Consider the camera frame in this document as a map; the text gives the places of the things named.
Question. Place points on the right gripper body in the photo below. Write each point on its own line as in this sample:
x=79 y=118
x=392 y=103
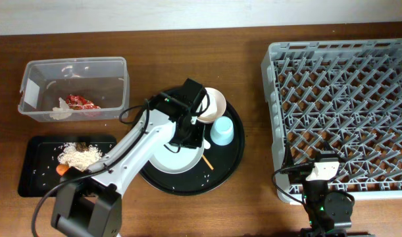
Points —
x=299 y=176

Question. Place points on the grey plate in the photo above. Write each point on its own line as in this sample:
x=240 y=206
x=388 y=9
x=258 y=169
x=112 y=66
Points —
x=176 y=163

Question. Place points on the light blue cup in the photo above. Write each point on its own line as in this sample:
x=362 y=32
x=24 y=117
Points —
x=222 y=131

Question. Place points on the brown walnut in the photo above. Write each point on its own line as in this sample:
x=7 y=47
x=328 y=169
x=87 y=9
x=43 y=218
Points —
x=81 y=147

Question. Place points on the red snack wrapper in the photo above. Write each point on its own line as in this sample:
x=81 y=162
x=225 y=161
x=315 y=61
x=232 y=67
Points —
x=77 y=102

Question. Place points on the rice and peanuts pile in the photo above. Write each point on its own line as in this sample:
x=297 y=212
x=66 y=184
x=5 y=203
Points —
x=81 y=160

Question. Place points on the white tissue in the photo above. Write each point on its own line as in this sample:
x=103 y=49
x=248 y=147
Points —
x=63 y=111

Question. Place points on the orange carrot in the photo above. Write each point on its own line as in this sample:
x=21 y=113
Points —
x=61 y=169

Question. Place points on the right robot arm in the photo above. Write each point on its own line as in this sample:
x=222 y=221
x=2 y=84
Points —
x=329 y=211

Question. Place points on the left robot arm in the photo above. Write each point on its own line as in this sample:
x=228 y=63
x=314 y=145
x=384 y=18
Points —
x=89 y=203

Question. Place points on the grey dishwasher rack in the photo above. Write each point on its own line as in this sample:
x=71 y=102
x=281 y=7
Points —
x=346 y=94

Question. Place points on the white plastic fork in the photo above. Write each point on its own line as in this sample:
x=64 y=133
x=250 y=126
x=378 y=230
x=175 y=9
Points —
x=207 y=145

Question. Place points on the pink bowl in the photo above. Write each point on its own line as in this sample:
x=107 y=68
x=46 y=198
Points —
x=216 y=108

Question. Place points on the wooden chopstick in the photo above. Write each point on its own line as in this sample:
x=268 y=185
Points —
x=207 y=162

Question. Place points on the round black tray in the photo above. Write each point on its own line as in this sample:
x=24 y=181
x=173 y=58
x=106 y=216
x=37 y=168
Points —
x=200 y=178

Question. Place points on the clear plastic bin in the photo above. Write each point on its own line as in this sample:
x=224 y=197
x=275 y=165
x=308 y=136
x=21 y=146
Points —
x=103 y=80

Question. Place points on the black rectangular tray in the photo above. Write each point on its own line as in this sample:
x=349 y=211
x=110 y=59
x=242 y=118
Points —
x=39 y=174

